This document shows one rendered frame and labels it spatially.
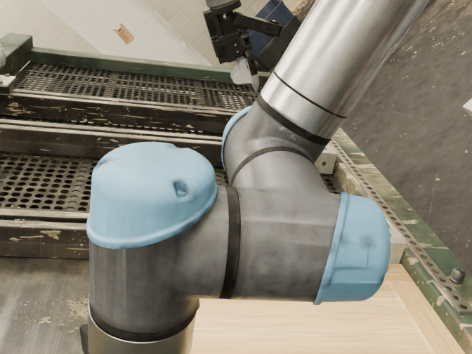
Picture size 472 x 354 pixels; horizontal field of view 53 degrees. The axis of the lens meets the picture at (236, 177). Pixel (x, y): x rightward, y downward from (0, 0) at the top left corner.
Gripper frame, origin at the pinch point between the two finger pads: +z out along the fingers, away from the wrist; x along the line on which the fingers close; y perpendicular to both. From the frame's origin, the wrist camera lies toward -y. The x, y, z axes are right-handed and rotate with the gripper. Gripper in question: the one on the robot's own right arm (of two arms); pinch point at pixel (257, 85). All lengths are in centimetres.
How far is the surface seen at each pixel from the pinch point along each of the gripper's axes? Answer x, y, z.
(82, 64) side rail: -108, 61, 1
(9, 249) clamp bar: 30, 57, 5
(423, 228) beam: 21, -27, 40
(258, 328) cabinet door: 50, 17, 24
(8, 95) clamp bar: -43, 71, -9
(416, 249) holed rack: 30, -20, 37
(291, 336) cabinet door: 52, 12, 27
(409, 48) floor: -205, -132, 79
